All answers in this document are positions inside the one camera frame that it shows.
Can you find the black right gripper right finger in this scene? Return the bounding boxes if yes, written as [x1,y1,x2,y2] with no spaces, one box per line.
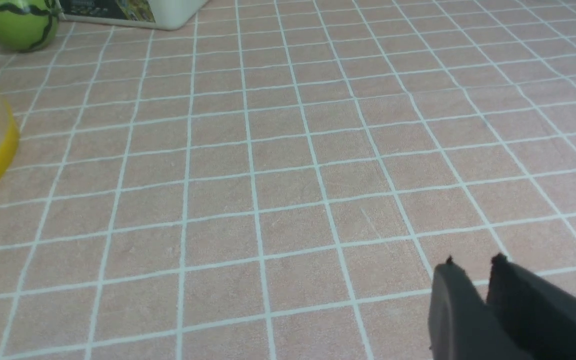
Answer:
[486,254,576,360]

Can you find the green toy watermelon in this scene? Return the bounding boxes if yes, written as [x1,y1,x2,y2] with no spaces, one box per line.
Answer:
[0,0,61,53]

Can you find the white box with green lid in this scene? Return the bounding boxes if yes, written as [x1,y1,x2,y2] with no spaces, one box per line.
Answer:
[58,0,208,31]

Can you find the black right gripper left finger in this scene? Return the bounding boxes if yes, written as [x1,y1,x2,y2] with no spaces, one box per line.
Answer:
[428,256,532,360]

